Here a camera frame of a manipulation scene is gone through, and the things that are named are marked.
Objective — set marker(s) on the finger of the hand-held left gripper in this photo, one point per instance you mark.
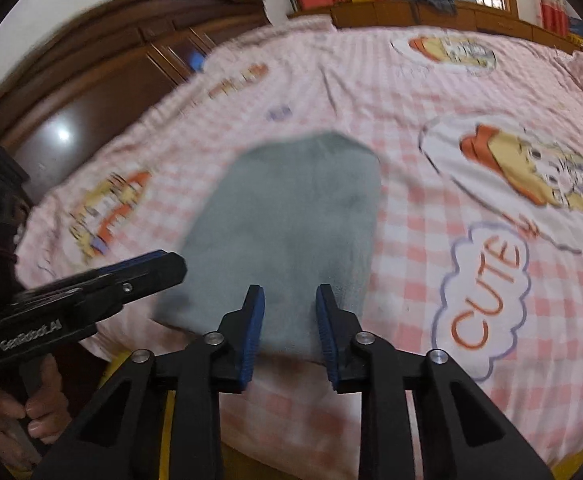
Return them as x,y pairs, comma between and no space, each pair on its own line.
141,272

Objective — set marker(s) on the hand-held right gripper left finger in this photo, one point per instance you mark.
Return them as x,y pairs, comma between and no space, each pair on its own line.
252,340

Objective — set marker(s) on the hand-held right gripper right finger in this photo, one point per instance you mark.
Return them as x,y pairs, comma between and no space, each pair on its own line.
327,340

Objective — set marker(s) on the grey-green pants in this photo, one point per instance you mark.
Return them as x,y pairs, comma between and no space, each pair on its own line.
291,220

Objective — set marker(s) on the person's left hand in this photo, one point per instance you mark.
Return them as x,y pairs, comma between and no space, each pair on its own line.
46,410

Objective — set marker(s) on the brown wooden wardrobe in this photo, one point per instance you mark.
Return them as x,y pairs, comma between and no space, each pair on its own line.
96,85

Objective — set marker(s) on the small blue object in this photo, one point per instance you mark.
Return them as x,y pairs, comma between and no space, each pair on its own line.
197,62

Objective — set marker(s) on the pink checked cartoon bed sheet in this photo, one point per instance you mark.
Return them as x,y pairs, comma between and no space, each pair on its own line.
421,85

